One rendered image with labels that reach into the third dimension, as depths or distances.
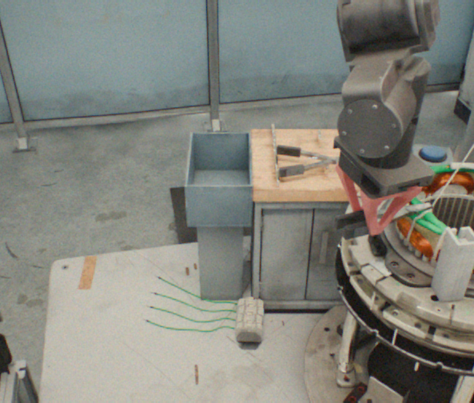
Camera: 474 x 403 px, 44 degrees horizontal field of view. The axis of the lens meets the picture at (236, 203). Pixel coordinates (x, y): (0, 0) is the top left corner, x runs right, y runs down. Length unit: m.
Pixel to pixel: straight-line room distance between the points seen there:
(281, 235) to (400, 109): 0.51
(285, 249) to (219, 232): 0.12
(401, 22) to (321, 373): 0.62
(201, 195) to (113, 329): 0.32
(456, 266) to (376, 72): 0.26
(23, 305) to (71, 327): 1.21
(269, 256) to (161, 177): 1.87
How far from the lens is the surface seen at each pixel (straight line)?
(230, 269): 1.07
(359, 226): 0.68
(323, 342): 1.05
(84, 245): 2.52
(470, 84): 3.42
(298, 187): 0.93
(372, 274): 0.75
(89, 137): 3.23
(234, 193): 0.94
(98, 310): 1.14
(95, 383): 1.04
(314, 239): 1.00
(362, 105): 0.52
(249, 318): 1.05
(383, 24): 0.56
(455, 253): 0.69
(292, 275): 1.06
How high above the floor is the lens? 1.60
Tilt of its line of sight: 37 degrees down
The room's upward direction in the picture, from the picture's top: straight up
